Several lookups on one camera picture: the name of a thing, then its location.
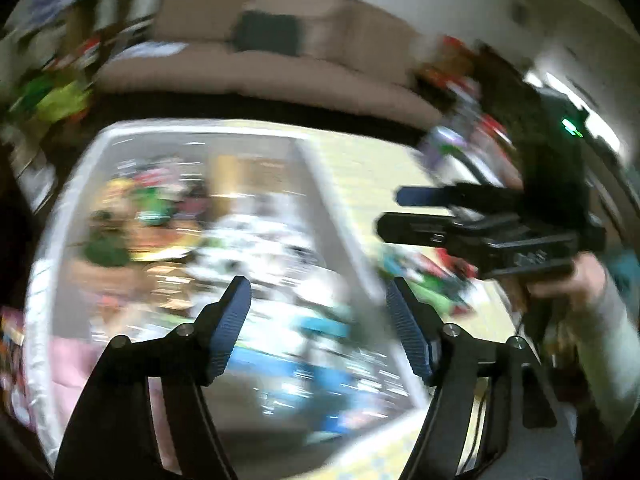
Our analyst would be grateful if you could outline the clear plastic storage bin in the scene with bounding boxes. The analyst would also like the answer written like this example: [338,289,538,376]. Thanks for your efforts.
[25,125,433,467]

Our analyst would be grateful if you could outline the yellow plaid tablecloth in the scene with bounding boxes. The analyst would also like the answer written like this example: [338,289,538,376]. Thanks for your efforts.
[300,129,526,480]

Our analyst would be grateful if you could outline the person's right forearm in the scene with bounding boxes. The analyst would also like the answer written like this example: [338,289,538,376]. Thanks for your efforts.
[575,265,640,442]

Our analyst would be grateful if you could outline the red snack bags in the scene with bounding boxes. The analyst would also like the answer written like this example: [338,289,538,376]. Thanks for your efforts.
[420,35,516,161]

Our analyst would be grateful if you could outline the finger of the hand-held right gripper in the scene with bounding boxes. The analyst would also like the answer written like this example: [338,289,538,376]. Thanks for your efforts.
[376,212,483,249]
[397,185,526,209]

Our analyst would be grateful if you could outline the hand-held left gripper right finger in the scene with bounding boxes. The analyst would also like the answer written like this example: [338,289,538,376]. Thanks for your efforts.
[385,276,585,480]

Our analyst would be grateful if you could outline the person's right hand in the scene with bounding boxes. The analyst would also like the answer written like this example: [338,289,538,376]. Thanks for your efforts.
[522,254,608,312]

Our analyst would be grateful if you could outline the pink soft packet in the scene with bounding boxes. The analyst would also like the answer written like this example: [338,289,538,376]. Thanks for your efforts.
[49,336,168,413]

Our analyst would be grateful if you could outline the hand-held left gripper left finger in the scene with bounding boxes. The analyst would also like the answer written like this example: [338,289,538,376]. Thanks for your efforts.
[54,275,252,480]

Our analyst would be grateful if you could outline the black cushion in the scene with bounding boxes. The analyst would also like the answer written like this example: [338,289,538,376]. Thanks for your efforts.
[234,10,302,54]

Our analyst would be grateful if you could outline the brown sofa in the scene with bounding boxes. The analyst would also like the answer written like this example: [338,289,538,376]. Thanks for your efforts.
[95,0,446,127]

